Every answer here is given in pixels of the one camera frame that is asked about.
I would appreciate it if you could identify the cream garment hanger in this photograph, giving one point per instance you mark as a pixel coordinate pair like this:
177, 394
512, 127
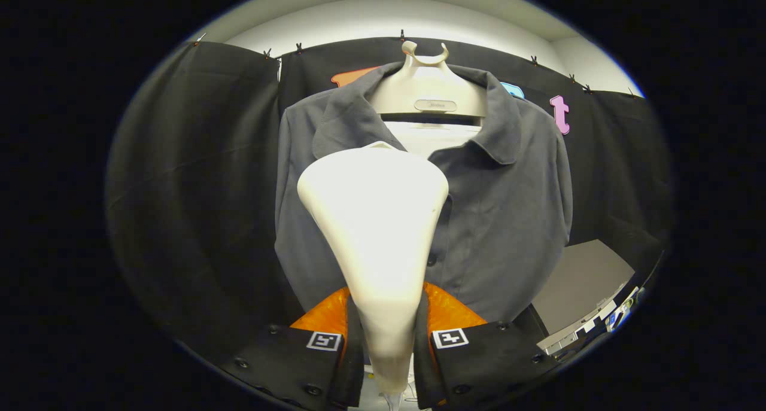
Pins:
431, 88

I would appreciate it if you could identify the black backdrop cloth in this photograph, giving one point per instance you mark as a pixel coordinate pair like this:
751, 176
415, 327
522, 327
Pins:
197, 189

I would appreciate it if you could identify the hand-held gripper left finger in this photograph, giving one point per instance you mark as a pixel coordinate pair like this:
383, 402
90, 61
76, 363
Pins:
299, 363

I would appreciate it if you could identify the grey cabinet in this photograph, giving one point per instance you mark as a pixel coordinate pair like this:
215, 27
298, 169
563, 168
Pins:
580, 285

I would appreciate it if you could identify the grey collared shirt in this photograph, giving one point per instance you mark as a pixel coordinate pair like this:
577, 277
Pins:
508, 219

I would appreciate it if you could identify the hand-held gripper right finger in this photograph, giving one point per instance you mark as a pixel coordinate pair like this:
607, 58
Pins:
485, 369

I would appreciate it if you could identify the cluttered white desk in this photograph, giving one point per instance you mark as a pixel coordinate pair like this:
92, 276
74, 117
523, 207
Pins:
622, 312

